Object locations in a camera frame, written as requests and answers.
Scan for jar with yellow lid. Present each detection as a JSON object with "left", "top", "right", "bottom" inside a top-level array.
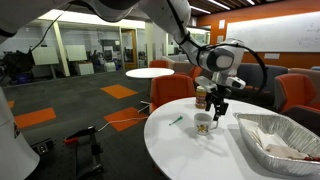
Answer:
[{"left": 194, "top": 85, "right": 209, "bottom": 110}]

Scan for red item in tray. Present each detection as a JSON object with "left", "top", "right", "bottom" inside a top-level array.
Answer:
[{"left": 303, "top": 155, "right": 320, "bottom": 163}]

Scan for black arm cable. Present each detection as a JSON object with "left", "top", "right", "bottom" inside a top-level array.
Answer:
[{"left": 196, "top": 42, "right": 269, "bottom": 93}]

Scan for white mug with cartoon print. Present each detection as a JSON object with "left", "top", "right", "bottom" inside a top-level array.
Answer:
[{"left": 193, "top": 112, "right": 220, "bottom": 137}]

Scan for aluminium foil tray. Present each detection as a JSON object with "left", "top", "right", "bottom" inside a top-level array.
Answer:
[{"left": 232, "top": 112, "right": 320, "bottom": 177}]

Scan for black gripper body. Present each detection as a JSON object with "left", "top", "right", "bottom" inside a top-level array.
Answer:
[{"left": 205, "top": 83, "right": 232, "bottom": 107}]

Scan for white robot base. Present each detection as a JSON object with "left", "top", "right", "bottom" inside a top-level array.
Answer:
[{"left": 0, "top": 88, "right": 41, "bottom": 180}]

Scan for orange fabric armchair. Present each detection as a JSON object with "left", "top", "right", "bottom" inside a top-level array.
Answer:
[
  {"left": 148, "top": 73, "right": 197, "bottom": 115},
  {"left": 273, "top": 72, "right": 320, "bottom": 113},
  {"left": 187, "top": 65, "right": 204, "bottom": 81},
  {"left": 148, "top": 59, "right": 170, "bottom": 69}
]

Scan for black power strip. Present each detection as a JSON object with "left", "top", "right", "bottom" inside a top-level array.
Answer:
[{"left": 30, "top": 138, "right": 56, "bottom": 156}]

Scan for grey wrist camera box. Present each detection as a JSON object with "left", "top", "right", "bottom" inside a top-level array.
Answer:
[{"left": 194, "top": 75, "right": 218, "bottom": 94}]

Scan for white paper napkins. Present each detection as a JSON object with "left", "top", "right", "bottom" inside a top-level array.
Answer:
[{"left": 247, "top": 120, "right": 310, "bottom": 161}]

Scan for rolling whiteboard on stand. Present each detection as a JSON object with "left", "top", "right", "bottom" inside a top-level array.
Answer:
[
  {"left": 64, "top": 44, "right": 89, "bottom": 62},
  {"left": 31, "top": 46, "right": 60, "bottom": 80}
]

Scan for white floor cable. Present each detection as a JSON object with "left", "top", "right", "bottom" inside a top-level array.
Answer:
[{"left": 97, "top": 103, "right": 152, "bottom": 133}]

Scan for grey sofa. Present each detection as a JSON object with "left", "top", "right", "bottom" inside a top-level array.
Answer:
[{"left": 235, "top": 62, "right": 290, "bottom": 102}]

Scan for dark brown chair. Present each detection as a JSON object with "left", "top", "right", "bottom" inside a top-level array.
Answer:
[{"left": 280, "top": 104, "right": 320, "bottom": 138}]

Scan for black clamp with red handle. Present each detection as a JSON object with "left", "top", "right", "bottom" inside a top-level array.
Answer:
[{"left": 63, "top": 125, "right": 105, "bottom": 180}]

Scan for small round white table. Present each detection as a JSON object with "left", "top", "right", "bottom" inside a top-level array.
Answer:
[{"left": 125, "top": 67, "right": 176, "bottom": 80}]

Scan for beige chair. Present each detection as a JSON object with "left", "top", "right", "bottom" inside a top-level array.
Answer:
[{"left": 287, "top": 67, "right": 320, "bottom": 88}]

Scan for green marker pen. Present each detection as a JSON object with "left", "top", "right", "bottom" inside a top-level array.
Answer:
[{"left": 168, "top": 115, "right": 184, "bottom": 127}]

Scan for large wall whiteboard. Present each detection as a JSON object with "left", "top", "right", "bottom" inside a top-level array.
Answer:
[{"left": 225, "top": 10, "right": 320, "bottom": 54}]

